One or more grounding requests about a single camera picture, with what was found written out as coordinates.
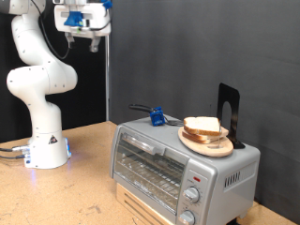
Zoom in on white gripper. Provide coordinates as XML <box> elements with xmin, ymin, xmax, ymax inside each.
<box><xmin>53</xmin><ymin>0</ymin><xmax>113</xmax><ymax>53</ymax></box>

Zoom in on blue handled tongs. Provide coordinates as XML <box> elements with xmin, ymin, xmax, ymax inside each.
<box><xmin>127</xmin><ymin>103</ymin><xmax>186</xmax><ymax>128</ymax></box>

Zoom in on silver oven knob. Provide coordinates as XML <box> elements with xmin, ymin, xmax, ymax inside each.
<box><xmin>182</xmin><ymin>186</ymin><xmax>201</xmax><ymax>204</ymax></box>
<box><xmin>178</xmin><ymin>209</ymin><xmax>196</xmax><ymax>225</ymax></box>

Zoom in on silver toaster oven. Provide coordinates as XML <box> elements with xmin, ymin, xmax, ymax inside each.
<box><xmin>109</xmin><ymin>114</ymin><xmax>262</xmax><ymax>225</ymax></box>

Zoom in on vertical metal pole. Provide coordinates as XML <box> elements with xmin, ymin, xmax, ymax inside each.
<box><xmin>104</xmin><ymin>34</ymin><xmax>111</xmax><ymax>122</ymax></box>

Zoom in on black metal bookend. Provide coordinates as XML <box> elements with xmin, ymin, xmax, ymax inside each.
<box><xmin>216</xmin><ymin>82</ymin><xmax>247</xmax><ymax>150</ymax></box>

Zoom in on wooden slatted crate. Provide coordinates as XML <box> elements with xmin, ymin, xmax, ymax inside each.
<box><xmin>115</xmin><ymin>182</ymin><xmax>176</xmax><ymax>225</ymax></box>

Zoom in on round wooden plate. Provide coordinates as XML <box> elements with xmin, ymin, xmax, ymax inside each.
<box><xmin>177</xmin><ymin>126</ymin><xmax>234</xmax><ymax>158</ymax></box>

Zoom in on thin metal pin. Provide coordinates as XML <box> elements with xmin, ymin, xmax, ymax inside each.
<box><xmin>217</xmin><ymin>123</ymin><xmax>223</xmax><ymax>149</ymax></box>

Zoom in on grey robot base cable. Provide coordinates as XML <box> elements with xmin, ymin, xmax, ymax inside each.
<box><xmin>0</xmin><ymin>143</ymin><xmax>31</xmax><ymax>153</ymax></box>
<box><xmin>0</xmin><ymin>153</ymin><xmax>27</xmax><ymax>160</ymax></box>

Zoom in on oven wire rack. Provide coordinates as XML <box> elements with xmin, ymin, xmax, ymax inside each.
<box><xmin>115</xmin><ymin>146</ymin><xmax>186</xmax><ymax>207</ymax></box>

